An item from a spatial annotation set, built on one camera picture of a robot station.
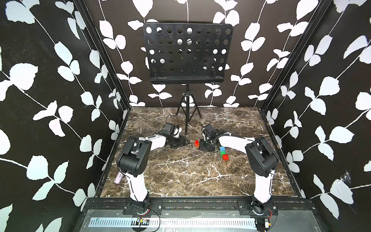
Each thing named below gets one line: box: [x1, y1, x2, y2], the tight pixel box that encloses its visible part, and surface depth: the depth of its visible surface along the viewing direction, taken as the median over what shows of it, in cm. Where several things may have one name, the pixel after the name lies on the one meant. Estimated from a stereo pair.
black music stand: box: [142, 22, 234, 135], surface depth 65 cm
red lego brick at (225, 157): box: [222, 154, 230, 161], surface depth 92 cm
